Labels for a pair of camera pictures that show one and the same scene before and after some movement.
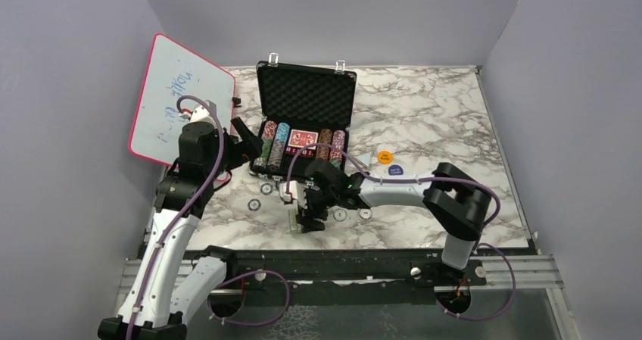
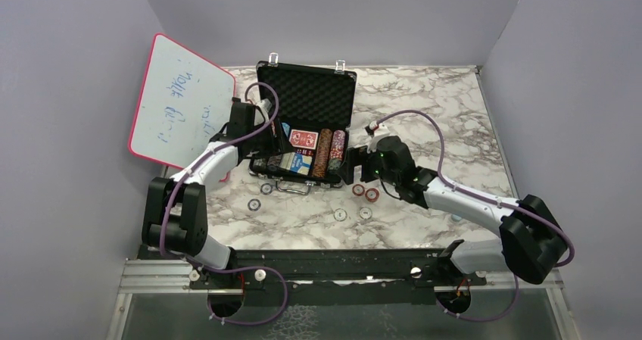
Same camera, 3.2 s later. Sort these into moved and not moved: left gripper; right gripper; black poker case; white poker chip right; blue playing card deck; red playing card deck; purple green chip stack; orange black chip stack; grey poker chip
Moved: blue playing card deck; left gripper; right gripper
Not moved: white poker chip right; orange black chip stack; red playing card deck; grey poker chip; black poker case; purple green chip stack
